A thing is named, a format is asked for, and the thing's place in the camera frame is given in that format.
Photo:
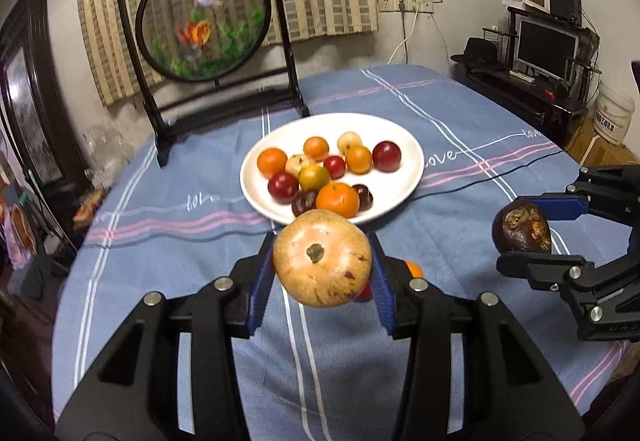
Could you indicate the computer monitor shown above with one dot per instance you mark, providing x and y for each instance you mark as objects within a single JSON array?
[{"x": 545, "y": 46}]

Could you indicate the brown cardboard box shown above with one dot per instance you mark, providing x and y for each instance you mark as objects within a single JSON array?
[{"x": 605, "y": 153}]

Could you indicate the dark purple mangosteen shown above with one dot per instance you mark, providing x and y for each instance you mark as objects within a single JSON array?
[{"x": 521, "y": 227}]

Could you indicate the white plastic bucket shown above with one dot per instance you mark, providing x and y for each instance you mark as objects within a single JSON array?
[{"x": 614, "y": 116}]

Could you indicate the small orange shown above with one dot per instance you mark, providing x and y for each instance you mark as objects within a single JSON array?
[
  {"x": 316, "y": 147},
  {"x": 358, "y": 160},
  {"x": 414, "y": 269},
  {"x": 272, "y": 162}
]

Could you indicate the dark framed picture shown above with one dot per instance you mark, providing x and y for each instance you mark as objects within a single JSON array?
[{"x": 30, "y": 96}]

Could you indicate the large yellow spotted fruit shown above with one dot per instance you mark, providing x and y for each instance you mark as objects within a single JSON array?
[{"x": 322, "y": 261}]

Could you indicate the black hat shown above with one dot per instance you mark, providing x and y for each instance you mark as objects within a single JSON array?
[{"x": 480, "y": 53}]

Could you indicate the pale yellow pink-blushed fruit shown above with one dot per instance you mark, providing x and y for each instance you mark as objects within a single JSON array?
[{"x": 296, "y": 163}]

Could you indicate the blue plaid tablecloth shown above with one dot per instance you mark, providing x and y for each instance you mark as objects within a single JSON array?
[{"x": 200, "y": 271}]

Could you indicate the clear plastic bag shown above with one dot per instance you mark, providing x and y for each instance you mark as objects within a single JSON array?
[{"x": 110, "y": 146}]

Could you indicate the colourful cloth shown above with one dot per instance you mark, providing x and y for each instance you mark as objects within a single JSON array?
[{"x": 17, "y": 226}]

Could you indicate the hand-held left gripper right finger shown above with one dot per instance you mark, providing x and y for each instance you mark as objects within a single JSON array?
[{"x": 382, "y": 293}]

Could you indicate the dark red plum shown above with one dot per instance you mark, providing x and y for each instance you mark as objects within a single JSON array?
[
  {"x": 364, "y": 197},
  {"x": 301, "y": 204}
]

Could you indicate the large orange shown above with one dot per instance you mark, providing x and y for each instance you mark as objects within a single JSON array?
[{"x": 337, "y": 199}]

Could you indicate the round goldfish screen black stand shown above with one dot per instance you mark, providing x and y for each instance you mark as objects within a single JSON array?
[{"x": 200, "y": 21}]

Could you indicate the white wall power socket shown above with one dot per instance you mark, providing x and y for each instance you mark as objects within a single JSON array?
[{"x": 405, "y": 4}]

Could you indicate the black speaker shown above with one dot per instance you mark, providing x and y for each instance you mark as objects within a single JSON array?
[{"x": 564, "y": 1}]

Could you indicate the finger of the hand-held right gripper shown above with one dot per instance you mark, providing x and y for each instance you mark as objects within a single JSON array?
[
  {"x": 565, "y": 207},
  {"x": 540, "y": 267}
]

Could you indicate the pale yellow loquat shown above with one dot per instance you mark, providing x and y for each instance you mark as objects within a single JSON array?
[{"x": 349, "y": 141}]

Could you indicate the white oval plate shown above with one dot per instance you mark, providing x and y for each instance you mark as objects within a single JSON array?
[{"x": 400, "y": 181}]

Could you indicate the black computer desk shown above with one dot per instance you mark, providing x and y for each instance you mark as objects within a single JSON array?
[{"x": 520, "y": 93}]

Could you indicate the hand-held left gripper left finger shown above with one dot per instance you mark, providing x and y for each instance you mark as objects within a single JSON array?
[{"x": 260, "y": 288}]

